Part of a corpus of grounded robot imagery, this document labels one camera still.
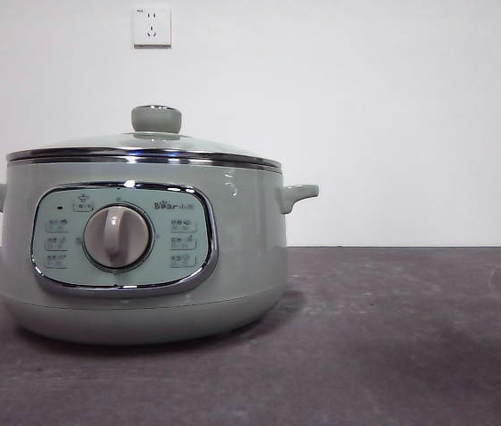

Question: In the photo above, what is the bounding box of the glass lid with green knob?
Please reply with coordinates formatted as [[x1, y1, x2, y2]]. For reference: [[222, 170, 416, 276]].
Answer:
[[5, 104, 283, 172]]

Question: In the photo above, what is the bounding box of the white wall socket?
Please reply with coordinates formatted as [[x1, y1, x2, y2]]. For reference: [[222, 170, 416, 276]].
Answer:
[[132, 5, 172, 49]]

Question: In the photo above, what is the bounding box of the pale green electric cooking pot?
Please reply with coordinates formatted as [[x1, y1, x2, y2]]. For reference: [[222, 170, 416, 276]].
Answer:
[[0, 155, 321, 346]]

